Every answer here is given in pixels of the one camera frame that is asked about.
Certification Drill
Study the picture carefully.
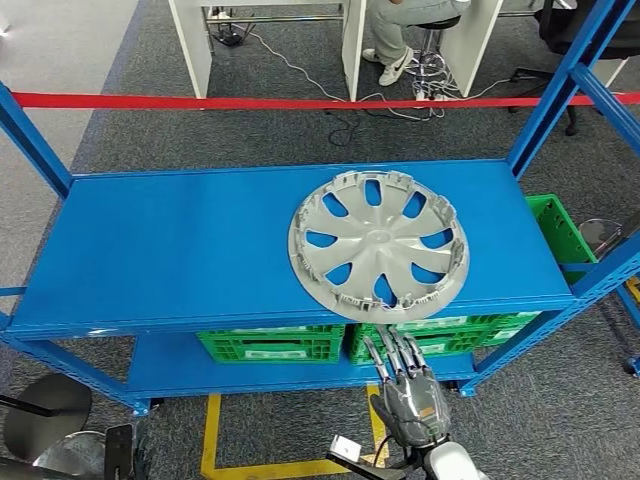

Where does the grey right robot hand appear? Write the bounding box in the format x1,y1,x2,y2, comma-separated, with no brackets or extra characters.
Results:
362,324,453,452

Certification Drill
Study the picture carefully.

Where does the silver plastic wheel hubcap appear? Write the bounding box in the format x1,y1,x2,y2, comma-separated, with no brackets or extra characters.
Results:
287,170,470,325

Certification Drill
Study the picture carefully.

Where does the blue metal shelf rack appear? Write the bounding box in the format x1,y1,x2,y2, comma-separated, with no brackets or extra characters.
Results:
612,281,640,379
0,0,640,419

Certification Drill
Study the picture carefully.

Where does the white power strip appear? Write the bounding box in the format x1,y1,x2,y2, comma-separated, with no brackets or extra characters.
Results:
414,86,451,104

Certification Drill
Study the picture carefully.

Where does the person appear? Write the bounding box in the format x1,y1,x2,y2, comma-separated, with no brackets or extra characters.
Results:
362,0,471,87

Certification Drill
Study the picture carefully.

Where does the black chrome stool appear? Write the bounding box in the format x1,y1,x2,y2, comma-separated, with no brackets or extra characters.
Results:
407,14,461,84

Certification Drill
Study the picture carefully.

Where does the black office chair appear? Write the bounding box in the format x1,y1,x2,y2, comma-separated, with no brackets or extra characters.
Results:
507,0,640,137

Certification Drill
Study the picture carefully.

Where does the black stanchion base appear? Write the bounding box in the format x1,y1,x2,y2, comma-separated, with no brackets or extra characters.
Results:
0,372,94,464

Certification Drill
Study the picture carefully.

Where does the red barrier tape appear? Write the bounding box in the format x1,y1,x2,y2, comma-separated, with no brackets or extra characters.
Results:
10,91,640,111

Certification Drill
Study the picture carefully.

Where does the white office desk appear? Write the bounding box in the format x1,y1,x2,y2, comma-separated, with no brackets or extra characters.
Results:
167,0,503,102

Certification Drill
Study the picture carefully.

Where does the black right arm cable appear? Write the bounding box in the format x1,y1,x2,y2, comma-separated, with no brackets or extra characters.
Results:
372,433,396,472

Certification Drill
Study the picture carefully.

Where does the black adapter cable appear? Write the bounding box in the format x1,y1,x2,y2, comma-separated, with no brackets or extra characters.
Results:
325,109,431,148

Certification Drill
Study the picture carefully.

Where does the white floor cable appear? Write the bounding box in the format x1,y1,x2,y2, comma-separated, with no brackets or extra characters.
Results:
245,29,511,124

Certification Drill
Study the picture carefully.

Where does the black cable bundle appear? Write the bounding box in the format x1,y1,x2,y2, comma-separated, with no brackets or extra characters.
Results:
212,19,254,48

